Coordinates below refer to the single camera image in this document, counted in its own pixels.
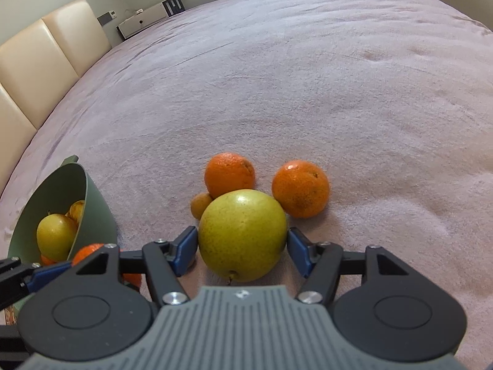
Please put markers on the purple bed blanket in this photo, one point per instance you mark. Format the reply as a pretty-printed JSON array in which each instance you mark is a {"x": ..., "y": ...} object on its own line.
[{"x": 308, "y": 84}]

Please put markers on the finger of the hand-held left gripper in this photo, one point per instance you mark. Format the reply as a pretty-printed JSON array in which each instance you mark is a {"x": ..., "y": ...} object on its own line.
[
  {"x": 46, "y": 275},
  {"x": 11, "y": 341}
]

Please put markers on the yellow banana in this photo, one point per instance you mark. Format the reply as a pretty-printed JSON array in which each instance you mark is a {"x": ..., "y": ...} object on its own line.
[{"x": 77, "y": 210}]

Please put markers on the orange tangerine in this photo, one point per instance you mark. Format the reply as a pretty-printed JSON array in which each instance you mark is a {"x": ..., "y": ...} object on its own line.
[
  {"x": 300, "y": 189},
  {"x": 229, "y": 173},
  {"x": 46, "y": 260},
  {"x": 90, "y": 252}
]

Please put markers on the yellow-green pear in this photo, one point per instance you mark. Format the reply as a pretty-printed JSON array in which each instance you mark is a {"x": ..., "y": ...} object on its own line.
[{"x": 242, "y": 235}]

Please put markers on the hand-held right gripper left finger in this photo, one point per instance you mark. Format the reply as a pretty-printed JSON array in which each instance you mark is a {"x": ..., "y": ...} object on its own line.
[{"x": 185, "y": 244}]

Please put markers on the brown kiwi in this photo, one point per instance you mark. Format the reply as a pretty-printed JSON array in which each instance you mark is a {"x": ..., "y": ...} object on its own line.
[{"x": 201, "y": 205}]

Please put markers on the green apple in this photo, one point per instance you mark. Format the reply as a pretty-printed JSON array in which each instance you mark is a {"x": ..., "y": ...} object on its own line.
[{"x": 56, "y": 235}]

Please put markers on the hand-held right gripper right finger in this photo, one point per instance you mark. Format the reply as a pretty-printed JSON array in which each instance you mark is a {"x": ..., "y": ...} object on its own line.
[{"x": 298, "y": 246}]

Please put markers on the beige padded headboard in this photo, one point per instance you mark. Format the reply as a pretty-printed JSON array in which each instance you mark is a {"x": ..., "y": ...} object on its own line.
[{"x": 38, "y": 54}]

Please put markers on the white nightstand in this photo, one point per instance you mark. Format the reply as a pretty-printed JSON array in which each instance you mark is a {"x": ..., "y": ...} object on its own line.
[{"x": 142, "y": 19}]

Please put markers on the green colander bowl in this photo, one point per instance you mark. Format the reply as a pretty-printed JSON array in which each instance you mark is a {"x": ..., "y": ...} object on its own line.
[{"x": 98, "y": 208}]

